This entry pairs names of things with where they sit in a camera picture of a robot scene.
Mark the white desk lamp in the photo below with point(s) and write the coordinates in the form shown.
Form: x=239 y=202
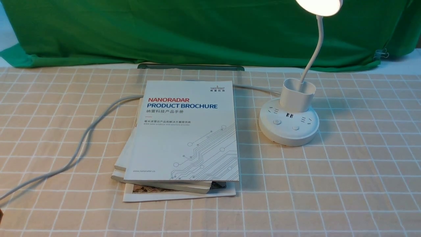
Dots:
x=290 y=120

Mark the white Nanoradar product brochure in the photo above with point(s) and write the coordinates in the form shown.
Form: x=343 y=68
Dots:
x=186 y=131

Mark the dark grey flat bar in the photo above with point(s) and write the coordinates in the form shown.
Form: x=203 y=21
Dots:
x=190 y=67

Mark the white middle book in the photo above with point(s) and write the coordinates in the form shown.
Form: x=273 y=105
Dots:
x=200 y=187

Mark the green backdrop cloth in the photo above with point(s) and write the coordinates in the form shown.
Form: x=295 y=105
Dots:
x=208 y=32

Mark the bottom magazine with photo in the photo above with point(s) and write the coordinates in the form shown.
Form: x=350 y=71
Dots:
x=135 y=193

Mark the orange checkered tablecloth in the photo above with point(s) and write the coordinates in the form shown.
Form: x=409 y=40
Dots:
x=359 y=177

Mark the metal binder clip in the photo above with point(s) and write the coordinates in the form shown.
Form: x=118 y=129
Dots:
x=380 y=54

